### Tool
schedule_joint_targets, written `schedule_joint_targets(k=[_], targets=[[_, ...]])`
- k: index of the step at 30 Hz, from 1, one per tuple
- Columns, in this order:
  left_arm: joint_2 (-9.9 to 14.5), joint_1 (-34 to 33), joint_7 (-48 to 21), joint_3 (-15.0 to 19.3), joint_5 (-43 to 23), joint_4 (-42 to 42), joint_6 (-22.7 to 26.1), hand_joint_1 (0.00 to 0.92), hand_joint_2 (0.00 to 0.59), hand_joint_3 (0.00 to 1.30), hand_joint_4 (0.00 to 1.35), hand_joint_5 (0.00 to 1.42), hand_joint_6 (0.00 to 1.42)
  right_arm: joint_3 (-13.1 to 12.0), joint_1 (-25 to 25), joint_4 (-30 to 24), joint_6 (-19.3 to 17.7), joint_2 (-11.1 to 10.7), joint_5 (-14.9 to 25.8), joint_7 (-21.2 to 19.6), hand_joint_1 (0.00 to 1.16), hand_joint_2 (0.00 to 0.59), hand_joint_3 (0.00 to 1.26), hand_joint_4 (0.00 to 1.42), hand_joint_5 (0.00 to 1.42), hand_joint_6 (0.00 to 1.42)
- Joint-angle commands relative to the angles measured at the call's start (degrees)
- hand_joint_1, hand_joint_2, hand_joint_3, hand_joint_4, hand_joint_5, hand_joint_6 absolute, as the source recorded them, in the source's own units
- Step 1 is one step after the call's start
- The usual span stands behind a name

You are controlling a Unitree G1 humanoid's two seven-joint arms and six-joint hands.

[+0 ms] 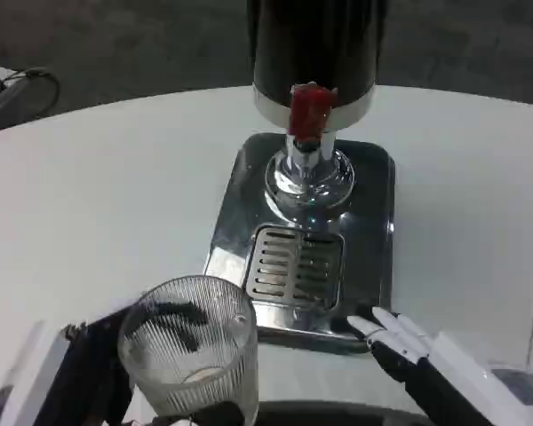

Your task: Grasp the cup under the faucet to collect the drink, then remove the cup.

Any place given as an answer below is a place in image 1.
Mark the steel drip tray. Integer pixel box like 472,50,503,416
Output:
202,130,397,355

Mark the grey device box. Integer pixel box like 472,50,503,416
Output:
0,59,28,113

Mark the red tap handle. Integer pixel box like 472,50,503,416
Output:
287,82,338,139

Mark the clear ribbed glass cup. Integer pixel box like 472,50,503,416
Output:
116,274,260,426

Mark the black looped cable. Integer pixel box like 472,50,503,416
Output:
0,66,61,130

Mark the black cylindrical drink dispenser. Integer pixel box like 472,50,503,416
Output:
245,0,386,213

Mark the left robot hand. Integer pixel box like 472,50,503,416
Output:
0,300,212,426

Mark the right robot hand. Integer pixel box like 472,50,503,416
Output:
346,305,533,426

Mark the slotted steel drain grid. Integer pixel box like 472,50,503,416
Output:
244,223,346,308

